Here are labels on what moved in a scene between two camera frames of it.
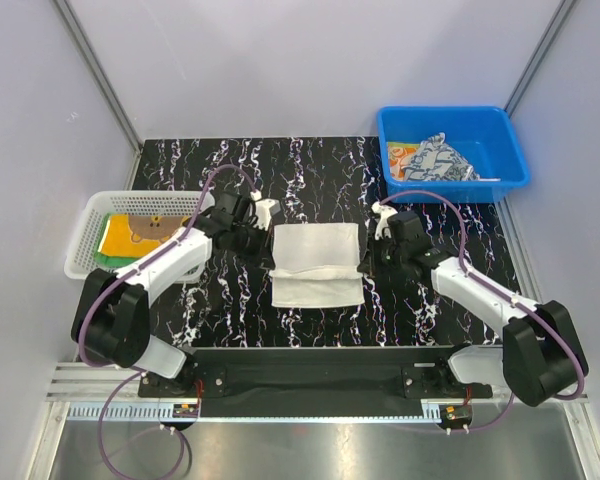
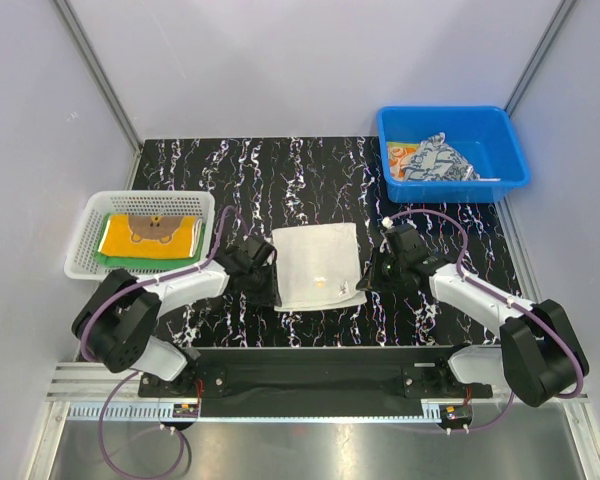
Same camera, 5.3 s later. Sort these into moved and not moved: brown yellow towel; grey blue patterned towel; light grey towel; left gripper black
Moved: left gripper black
Not moved: brown yellow towel; light grey towel; grey blue patterned towel
